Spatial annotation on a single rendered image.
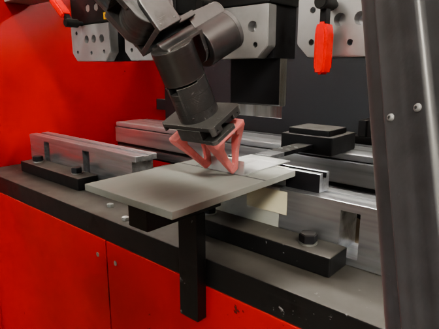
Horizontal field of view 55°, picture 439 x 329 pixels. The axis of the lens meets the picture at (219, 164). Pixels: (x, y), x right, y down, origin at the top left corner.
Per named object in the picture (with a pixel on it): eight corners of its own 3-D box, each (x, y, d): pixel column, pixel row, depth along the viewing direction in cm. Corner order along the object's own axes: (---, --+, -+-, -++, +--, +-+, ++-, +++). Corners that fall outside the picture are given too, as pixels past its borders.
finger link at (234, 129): (223, 154, 68) (204, 104, 63) (259, 160, 64) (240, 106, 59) (197, 179, 65) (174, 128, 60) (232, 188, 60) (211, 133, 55)
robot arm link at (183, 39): (139, 46, 55) (162, 48, 50) (179, 24, 58) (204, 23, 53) (160, 93, 58) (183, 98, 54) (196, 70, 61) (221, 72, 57)
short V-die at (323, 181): (220, 172, 78) (220, 156, 77) (230, 170, 80) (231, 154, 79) (319, 193, 65) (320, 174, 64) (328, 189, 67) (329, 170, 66)
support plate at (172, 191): (84, 190, 59) (84, 183, 59) (211, 160, 78) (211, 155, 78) (172, 220, 47) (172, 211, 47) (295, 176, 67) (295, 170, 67)
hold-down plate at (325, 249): (178, 226, 77) (178, 210, 77) (198, 218, 81) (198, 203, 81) (328, 279, 58) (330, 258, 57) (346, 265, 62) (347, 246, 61)
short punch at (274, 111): (230, 114, 74) (230, 59, 72) (237, 113, 76) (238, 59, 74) (278, 119, 68) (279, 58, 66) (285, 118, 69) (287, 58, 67)
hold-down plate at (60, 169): (21, 171, 118) (19, 160, 118) (40, 168, 122) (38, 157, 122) (78, 191, 99) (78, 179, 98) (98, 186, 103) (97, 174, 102)
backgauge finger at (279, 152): (236, 160, 81) (237, 134, 79) (306, 143, 100) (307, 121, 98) (291, 170, 73) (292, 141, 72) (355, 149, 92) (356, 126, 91)
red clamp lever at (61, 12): (48, -6, 93) (68, 21, 90) (65, -4, 96) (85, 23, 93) (46, 1, 94) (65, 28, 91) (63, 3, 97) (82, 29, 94)
